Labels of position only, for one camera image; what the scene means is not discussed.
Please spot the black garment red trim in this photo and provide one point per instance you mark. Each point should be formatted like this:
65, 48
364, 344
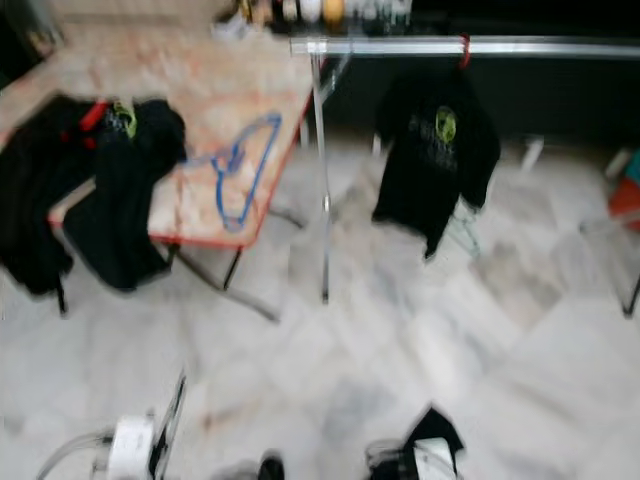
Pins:
420, 440

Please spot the blue plastic hanger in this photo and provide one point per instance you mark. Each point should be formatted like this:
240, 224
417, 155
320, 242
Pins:
238, 210

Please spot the red plastic hanger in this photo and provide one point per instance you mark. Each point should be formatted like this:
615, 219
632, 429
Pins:
465, 50

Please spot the plain black shirt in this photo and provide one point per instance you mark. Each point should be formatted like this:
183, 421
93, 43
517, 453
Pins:
40, 200

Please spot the marble table red edge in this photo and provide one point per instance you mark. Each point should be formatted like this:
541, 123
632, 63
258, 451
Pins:
210, 85

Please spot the white blue plush toy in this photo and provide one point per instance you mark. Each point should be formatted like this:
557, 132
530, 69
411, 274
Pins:
310, 10

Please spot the silver metal clothes rack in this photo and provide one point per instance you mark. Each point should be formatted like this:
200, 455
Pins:
460, 47

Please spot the orange bin green liner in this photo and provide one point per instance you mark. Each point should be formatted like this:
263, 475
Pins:
628, 195

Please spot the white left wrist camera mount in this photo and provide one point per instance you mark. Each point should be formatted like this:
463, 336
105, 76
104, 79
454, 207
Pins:
132, 450

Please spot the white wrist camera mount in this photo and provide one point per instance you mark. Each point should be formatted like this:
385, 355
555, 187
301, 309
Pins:
440, 462
132, 450

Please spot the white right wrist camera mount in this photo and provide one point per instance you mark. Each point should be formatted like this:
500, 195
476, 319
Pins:
440, 462

